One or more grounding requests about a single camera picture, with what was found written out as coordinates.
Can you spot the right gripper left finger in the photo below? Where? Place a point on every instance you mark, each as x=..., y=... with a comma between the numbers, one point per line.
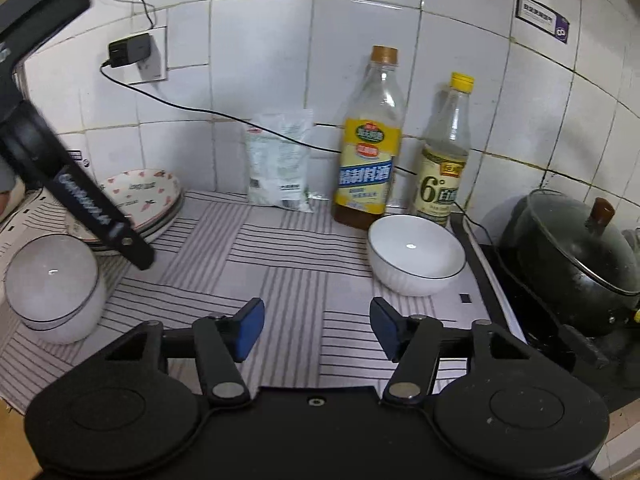
x=221, y=344

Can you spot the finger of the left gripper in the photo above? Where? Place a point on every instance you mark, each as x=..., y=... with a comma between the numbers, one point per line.
x=134, y=248

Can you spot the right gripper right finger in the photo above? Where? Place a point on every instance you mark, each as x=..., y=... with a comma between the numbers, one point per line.
x=413, y=344

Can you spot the white black-rimmed plate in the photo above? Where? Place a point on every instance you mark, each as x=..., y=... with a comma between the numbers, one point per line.
x=177, y=205

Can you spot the pink bunny carrot plate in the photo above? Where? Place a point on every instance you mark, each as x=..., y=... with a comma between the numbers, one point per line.
x=142, y=195

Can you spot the large white ribbed bowl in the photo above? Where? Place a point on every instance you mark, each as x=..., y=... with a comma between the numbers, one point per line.
x=56, y=308

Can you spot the person's left hand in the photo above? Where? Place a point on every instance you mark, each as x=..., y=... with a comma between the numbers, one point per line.
x=4, y=200

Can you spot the striped patterned table mat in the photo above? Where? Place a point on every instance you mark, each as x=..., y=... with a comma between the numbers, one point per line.
x=312, y=273

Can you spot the black power adapter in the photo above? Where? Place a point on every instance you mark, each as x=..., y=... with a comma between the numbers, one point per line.
x=129, y=50

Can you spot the white salt bag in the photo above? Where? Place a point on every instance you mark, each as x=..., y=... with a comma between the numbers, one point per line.
x=277, y=160

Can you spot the black wok with lid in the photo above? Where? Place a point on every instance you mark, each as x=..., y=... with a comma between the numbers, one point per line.
x=573, y=259

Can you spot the white vinegar bottle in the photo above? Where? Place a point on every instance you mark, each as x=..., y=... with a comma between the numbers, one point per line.
x=447, y=143

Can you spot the yellow label cooking wine bottle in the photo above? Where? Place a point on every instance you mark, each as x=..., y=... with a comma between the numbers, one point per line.
x=370, y=143

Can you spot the white wall socket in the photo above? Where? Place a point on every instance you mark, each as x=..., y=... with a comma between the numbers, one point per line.
x=151, y=69

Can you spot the right wall sticker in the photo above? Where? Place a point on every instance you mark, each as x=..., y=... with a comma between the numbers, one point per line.
x=543, y=18

